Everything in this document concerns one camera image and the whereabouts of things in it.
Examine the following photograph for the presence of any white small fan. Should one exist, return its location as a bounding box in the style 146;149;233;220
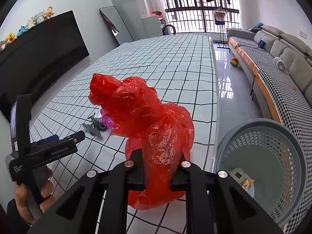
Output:
274;57;286;72

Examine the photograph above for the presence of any white grid tablecloth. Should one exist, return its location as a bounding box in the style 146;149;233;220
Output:
30;34;219;233

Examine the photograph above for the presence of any pink snack packet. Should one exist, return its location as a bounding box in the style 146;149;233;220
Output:
241;177;255;191

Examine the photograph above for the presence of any houndstooth sofa cover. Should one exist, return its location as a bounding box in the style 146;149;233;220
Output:
226;28;311;233

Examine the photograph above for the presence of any clothes rack stand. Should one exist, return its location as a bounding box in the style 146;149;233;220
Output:
213;7;230;50

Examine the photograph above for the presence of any beige fluffy round pouch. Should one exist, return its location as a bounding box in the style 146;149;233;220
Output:
229;168;247;184

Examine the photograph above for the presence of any grey toy shark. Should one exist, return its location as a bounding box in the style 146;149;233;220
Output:
82;113;107;137

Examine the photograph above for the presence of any grey perforated trash basket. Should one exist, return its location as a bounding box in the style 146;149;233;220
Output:
213;118;307;226

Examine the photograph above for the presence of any leaning floor mirror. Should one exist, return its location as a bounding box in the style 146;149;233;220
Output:
99;6;133;45

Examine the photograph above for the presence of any person's left hand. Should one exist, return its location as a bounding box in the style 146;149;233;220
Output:
15;165;56;226

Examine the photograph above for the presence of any blue cushion roll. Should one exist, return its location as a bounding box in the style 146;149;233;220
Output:
258;40;266;49

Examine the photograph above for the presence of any grey cabinet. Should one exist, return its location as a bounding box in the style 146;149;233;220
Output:
142;15;163;38

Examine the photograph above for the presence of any colourful ball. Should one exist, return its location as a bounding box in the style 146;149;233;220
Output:
230;57;239;67

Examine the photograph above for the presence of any black television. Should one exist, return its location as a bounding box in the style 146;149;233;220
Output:
1;11;89;120

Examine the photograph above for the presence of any red plastic bag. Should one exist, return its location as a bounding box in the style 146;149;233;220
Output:
88;74;195;210

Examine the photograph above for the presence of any plush toys row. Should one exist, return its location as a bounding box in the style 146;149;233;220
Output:
1;6;54;52

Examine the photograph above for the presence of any grey sofa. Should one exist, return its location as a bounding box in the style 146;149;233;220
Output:
253;25;312;93

